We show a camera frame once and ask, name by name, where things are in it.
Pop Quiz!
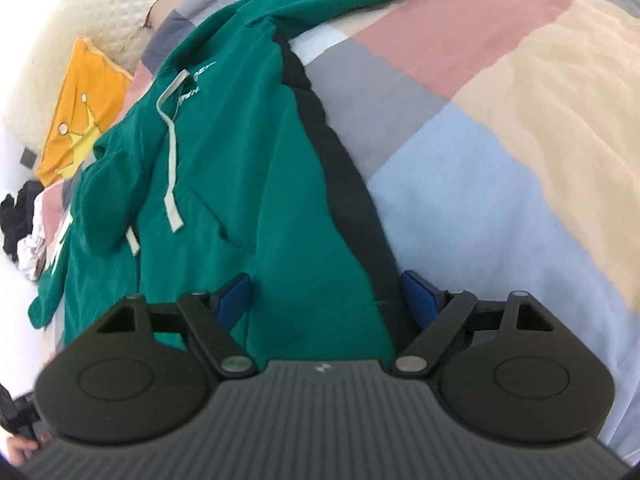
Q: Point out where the cream quilted headboard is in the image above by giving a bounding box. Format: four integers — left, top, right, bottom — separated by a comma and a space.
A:
0, 0, 221, 153

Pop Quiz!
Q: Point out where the green hoodie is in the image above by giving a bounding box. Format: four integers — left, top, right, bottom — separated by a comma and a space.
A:
27, 0, 511, 361

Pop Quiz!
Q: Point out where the checked patchwork quilt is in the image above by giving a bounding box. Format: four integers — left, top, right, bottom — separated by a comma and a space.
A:
30, 0, 640, 461

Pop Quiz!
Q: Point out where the person's left hand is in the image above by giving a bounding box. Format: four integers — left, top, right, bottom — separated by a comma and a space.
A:
6, 435, 42, 466

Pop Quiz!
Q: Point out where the yellow crown pillow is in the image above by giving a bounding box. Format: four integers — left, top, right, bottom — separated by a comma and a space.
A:
37, 37, 136, 187

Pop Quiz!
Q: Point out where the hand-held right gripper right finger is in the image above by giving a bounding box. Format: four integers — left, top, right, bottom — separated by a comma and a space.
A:
394, 270, 555, 377

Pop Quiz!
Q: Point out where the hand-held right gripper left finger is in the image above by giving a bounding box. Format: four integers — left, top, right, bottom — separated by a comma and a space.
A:
97, 273, 257, 377

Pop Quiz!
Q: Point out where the black clothes pile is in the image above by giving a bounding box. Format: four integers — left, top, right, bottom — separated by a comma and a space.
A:
0, 180, 46, 263

